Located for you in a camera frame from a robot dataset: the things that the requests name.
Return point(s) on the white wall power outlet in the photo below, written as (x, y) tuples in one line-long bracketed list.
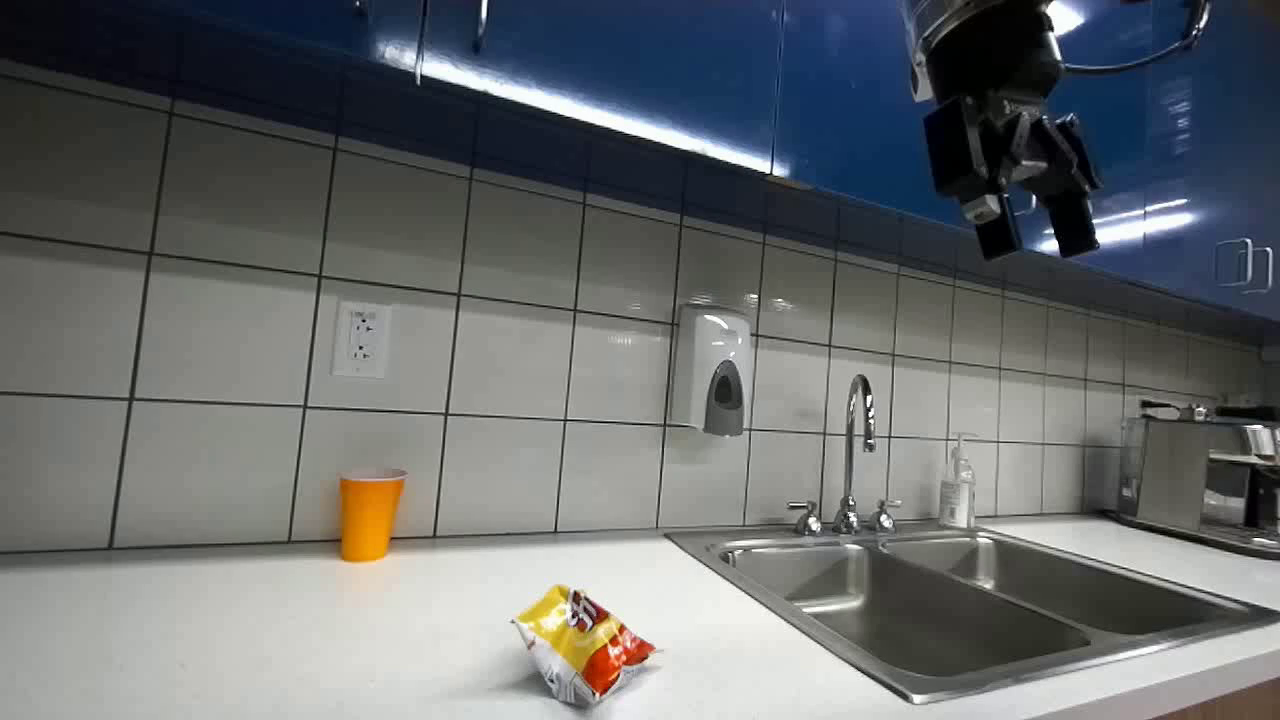
[(362, 343)]

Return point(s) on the chrome gooseneck faucet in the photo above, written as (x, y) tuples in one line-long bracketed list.
[(857, 442)]

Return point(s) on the clear soap pump bottle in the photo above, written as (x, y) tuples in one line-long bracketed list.
[(956, 488)]

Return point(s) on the stainless steel double sink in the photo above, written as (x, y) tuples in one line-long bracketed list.
[(956, 615)]

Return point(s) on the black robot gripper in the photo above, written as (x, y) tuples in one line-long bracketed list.
[(986, 74)]

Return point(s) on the red yellow snack packet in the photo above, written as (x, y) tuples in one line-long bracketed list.
[(576, 644)]

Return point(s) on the orange plastic cup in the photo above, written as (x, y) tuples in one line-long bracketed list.
[(368, 512)]

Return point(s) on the blue upper cabinets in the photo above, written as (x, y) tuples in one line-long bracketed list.
[(767, 115)]

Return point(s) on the white wall soap dispenser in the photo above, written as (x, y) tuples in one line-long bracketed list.
[(710, 372)]

